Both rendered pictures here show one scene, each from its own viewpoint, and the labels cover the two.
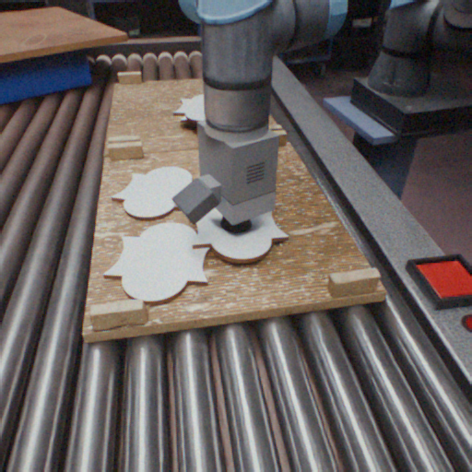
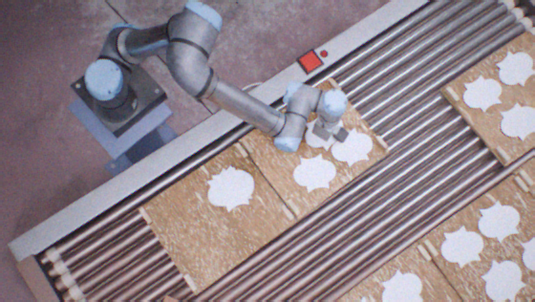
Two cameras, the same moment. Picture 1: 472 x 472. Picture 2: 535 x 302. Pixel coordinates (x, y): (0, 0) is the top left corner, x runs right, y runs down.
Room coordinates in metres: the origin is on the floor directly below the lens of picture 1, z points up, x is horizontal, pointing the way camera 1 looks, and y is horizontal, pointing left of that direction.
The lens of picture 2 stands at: (0.97, 0.46, 2.91)
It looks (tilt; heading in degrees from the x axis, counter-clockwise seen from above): 74 degrees down; 238
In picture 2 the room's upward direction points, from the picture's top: 6 degrees clockwise
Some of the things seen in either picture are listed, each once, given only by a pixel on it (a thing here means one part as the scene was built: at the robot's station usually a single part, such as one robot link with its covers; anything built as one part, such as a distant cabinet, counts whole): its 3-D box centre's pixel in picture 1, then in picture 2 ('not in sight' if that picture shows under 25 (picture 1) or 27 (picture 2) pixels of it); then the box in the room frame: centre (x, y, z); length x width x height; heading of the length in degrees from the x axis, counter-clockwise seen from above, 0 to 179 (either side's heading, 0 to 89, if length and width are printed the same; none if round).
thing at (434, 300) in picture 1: (447, 280); (310, 61); (0.38, -0.27, 0.92); 0.08 x 0.08 x 0.02; 9
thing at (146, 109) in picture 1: (188, 111); (217, 215); (0.93, 0.10, 0.93); 0.41 x 0.35 x 0.02; 10
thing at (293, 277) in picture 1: (216, 214); (313, 146); (0.52, 0.03, 0.93); 0.41 x 0.35 x 0.02; 10
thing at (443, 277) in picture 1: (447, 281); (310, 62); (0.38, -0.27, 0.92); 0.06 x 0.06 x 0.01; 9
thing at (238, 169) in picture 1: (219, 166); (332, 126); (0.45, 0.02, 1.04); 0.12 x 0.09 x 0.16; 121
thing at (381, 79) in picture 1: (402, 65); (113, 97); (1.08, -0.42, 0.99); 0.15 x 0.15 x 0.10
